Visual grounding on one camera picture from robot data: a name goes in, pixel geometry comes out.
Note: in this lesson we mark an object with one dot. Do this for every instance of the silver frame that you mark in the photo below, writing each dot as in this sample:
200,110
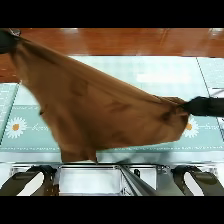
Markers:
110,180

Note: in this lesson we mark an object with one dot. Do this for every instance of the brown T-shirt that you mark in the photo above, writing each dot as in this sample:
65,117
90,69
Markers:
93,110

